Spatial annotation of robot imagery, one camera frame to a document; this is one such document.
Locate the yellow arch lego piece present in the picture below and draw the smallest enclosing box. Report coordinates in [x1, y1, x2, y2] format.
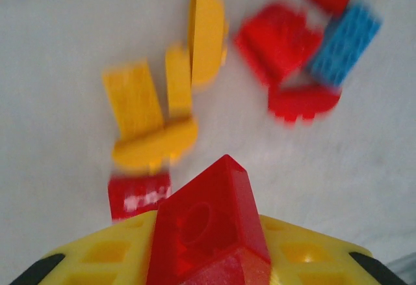
[187, 0, 230, 88]

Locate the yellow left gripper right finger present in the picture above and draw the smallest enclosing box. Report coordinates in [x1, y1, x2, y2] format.
[259, 215, 409, 285]

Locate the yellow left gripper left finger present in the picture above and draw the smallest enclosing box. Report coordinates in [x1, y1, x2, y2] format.
[8, 210, 160, 285]

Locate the yellow half-round lego piece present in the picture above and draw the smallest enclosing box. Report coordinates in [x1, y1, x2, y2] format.
[111, 117, 199, 172]

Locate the blue lego brick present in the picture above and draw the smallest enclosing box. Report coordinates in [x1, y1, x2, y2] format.
[307, 1, 384, 87]

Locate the yellow lego brick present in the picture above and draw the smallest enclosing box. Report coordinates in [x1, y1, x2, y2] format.
[164, 42, 193, 120]
[102, 57, 165, 136]

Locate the red half-round lego piece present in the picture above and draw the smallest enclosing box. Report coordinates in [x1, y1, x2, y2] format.
[268, 83, 342, 126]

